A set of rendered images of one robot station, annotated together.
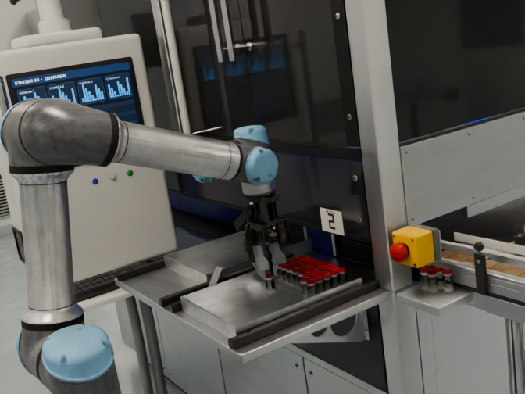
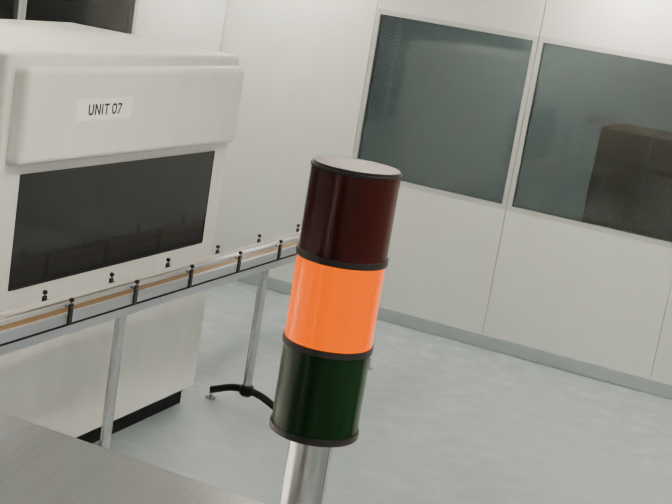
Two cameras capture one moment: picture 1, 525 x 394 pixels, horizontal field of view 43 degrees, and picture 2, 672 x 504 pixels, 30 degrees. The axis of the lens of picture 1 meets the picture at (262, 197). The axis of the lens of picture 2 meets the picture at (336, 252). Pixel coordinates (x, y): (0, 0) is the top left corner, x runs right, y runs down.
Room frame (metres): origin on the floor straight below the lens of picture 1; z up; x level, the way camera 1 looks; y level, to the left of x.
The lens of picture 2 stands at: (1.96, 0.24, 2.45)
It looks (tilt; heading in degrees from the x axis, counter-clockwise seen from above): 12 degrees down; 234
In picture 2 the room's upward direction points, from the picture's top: 9 degrees clockwise
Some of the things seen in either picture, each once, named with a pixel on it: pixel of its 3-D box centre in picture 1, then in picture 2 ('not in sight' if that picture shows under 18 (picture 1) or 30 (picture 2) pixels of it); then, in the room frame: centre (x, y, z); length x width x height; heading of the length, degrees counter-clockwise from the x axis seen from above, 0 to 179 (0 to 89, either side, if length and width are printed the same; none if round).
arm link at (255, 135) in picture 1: (251, 151); not in sight; (1.52, 0.01, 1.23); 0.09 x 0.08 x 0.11; 125
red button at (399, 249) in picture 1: (400, 252); not in sight; (1.37, -0.27, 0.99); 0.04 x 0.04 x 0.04; 31
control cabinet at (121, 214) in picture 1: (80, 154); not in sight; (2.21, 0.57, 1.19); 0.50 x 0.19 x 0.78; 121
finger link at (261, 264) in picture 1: (262, 263); not in sight; (1.50, 0.02, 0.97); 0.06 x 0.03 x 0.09; 31
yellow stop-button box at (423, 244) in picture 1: (415, 245); not in sight; (1.39, -0.31, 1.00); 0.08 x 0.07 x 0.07; 121
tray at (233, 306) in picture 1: (270, 294); not in sight; (1.49, 0.02, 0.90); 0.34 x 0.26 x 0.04; 121
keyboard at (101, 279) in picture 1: (119, 277); not in sight; (2.02, 0.48, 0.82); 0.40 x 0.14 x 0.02; 121
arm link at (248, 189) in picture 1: (258, 184); not in sight; (1.52, 0.00, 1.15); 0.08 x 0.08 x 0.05
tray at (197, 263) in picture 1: (237, 252); not in sight; (1.84, 0.09, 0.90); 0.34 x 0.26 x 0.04; 121
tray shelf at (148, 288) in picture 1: (249, 282); not in sight; (1.65, 0.07, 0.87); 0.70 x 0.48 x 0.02; 31
